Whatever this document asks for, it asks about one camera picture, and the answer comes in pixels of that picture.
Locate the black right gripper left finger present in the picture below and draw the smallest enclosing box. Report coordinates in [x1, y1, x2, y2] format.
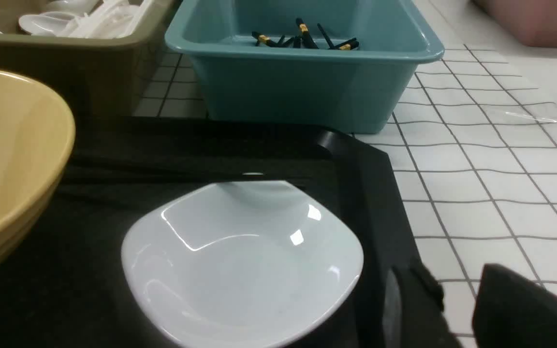
[385, 259, 460, 348]

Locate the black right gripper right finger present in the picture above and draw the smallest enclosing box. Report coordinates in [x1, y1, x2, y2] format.
[471, 263, 557, 348]

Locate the white square side dish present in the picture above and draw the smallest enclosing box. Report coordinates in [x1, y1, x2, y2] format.
[121, 180, 364, 348]

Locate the yellow noodle bowl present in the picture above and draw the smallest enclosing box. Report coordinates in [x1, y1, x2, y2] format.
[0, 70, 76, 264]

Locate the teal plastic bin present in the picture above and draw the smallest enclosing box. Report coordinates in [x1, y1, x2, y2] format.
[164, 0, 445, 133]

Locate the black chopstick gold band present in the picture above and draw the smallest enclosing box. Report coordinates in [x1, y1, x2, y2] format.
[328, 37, 360, 51]
[251, 31, 288, 47]
[295, 17, 319, 49]

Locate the black serving tray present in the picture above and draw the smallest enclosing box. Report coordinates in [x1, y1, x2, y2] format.
[0, 117, 424, 348]

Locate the olive plastic bin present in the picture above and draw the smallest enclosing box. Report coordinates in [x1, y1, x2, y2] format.
[0, 0, 180, 116]

